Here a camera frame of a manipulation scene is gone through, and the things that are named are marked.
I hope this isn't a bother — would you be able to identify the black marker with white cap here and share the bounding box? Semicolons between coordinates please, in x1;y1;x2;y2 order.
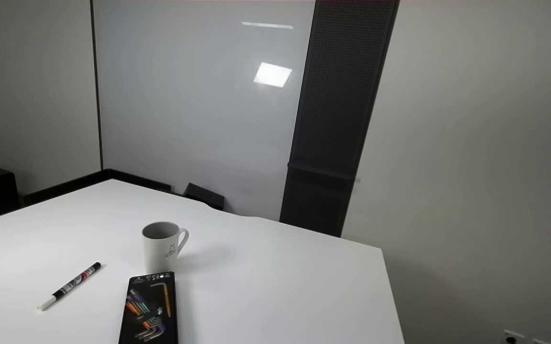
38;262;103;312

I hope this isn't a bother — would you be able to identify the white ceramic mug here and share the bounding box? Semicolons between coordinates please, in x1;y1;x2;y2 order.
142;222;190;273

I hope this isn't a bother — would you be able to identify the black office chair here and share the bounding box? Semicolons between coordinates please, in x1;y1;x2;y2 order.
184;184;226;210

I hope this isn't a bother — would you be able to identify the black hex key set case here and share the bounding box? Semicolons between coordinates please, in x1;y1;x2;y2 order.
119;272;178;344

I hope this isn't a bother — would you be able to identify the dark wall pillar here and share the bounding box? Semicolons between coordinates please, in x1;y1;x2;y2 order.
279;0;400;237

